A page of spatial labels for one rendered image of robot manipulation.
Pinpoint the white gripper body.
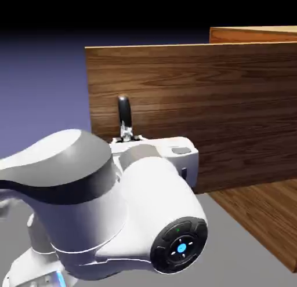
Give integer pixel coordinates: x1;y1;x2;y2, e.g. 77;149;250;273
108;135;173;157

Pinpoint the wooden cabinet door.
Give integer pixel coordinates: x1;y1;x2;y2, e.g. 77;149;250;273
84;41;297;195

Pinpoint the wooden cabinet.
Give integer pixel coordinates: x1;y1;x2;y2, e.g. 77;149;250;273
208;25;297;274

